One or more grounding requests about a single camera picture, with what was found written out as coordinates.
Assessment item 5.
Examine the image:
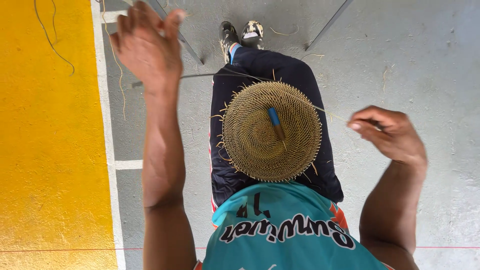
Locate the person's right hand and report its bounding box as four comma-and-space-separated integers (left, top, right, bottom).
347, 105, 428, 166

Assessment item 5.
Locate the person's left hand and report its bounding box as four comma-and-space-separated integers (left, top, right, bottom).
109, 1, 187, 94

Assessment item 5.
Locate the thin straw weaving strand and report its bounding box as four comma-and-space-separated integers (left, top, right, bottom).
180, 72, 350, 124

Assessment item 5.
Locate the long loose straw strand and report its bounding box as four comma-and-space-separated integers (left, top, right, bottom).
100, 0, 127, 121

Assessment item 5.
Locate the grey metal furniture leg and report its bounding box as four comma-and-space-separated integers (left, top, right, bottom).
304, 0, 354, 52
146, 0, 204, 65

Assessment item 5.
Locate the black patterned left shoe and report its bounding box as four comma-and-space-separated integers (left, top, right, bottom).
219, 21, 241, 64

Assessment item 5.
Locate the black patterned shoe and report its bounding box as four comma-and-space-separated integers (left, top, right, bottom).
219, 21, 241, 64
241, 20, 265, 50

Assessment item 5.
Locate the blue striped sock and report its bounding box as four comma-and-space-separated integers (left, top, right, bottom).
229, 42, 243, 64

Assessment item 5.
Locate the black patterned right shoe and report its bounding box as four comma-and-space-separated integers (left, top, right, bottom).
241, 20, 265, 50

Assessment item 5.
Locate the short curved straw piece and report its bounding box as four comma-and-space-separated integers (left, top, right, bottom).
269, 25, 300, 37

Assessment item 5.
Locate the round woven straw basket base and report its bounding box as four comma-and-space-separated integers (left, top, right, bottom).
221, 80, 323, 183

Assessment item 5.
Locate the teal printed jersey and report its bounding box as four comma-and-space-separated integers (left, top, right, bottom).
193, 181, 394, 270

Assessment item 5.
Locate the thin dark cord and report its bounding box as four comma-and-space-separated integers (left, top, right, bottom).
34, 0, 76, 76

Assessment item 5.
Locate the blue-handled awl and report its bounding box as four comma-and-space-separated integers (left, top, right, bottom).
267, 107, 288, 151

